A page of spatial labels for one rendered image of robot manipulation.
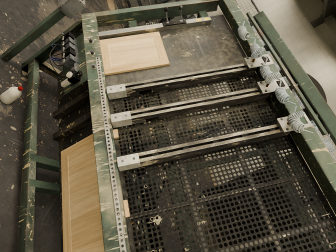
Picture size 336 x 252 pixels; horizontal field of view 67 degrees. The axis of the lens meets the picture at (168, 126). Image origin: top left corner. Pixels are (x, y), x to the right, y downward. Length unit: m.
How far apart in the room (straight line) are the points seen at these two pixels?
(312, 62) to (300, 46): 0.53
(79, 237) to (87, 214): 0.15
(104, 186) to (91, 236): 0.44
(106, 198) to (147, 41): 1.28
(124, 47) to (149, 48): 0.20
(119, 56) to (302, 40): 5.84
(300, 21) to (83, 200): 6.77
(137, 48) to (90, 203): 1.19
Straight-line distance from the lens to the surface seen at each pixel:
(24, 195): 2.00
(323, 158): 1.68
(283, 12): 7.76
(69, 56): 1.98
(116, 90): 1.74
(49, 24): 2.42
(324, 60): 7.10
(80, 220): 1.87
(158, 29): 2.24
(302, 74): 2.46
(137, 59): 2.00
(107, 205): 1.42
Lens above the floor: 1.71
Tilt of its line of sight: 19 degrees down
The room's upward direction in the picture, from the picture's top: 63 degrees clockwise
